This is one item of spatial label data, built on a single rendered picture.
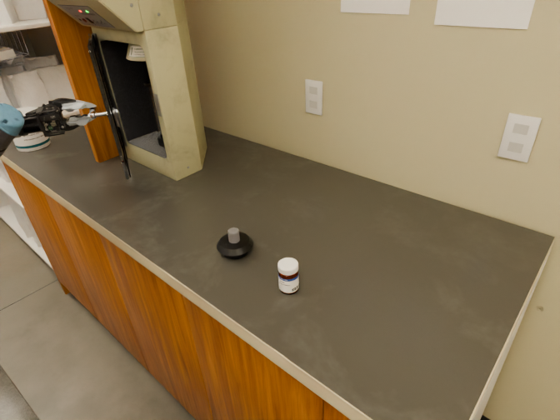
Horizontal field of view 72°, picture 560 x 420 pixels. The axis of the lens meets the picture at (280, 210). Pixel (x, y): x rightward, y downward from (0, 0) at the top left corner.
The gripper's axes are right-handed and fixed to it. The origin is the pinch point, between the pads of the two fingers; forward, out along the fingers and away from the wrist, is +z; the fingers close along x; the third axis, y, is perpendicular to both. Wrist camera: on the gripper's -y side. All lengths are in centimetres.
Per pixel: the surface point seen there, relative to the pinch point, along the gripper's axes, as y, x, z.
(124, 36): -3.5, 18.9, 14.1
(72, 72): -22.6, 7.3, -4.4
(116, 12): 10.0, 26.4, 13.2
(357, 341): 89, -26, 40
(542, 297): 83, -48, 106
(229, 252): 56, -23, 24
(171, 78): 4.4, 7.0, 24.3
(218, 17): -29, 19, 49
